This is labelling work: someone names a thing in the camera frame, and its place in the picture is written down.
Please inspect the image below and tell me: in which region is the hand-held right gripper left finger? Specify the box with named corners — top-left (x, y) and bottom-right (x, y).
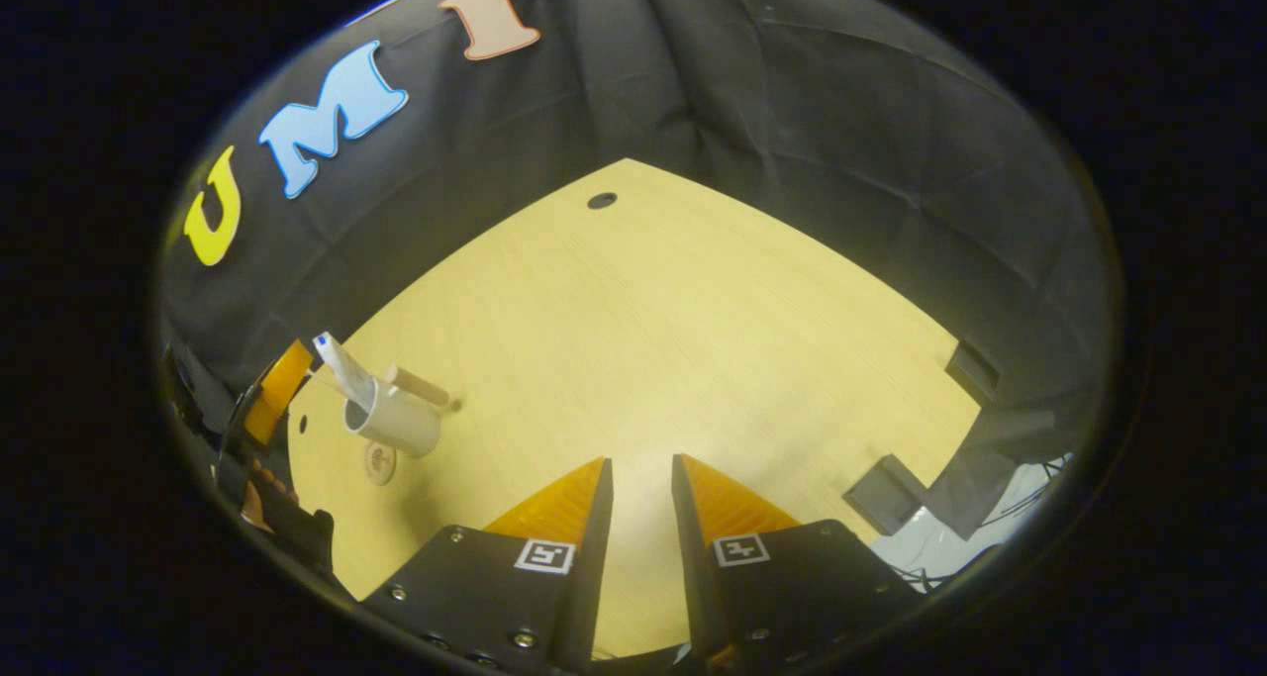
top-left (358, 456), bottom-right (615, 675)

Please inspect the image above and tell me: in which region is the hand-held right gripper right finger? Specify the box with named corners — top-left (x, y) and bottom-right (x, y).
top-left (671, 452), bottom-right (922, 669)

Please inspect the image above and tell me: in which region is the white toothpaste tube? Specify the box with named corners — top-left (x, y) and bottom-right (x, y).
top-left (312, 332), bottom-right (377, 415)

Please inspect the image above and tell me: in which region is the white cup with wooden handle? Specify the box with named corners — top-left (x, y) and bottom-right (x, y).
top-left (342, 364), bottom-right (451, 458)

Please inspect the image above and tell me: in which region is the light wooden desktop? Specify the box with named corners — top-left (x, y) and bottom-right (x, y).
top-left (287, 157), bottom-right (983, 659)

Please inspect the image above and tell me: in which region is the dark square block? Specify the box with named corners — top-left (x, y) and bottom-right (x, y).
top-left (945, 342), bottom-right (1001, 405)
top-left (843, 454), bottom-right (926, 535)

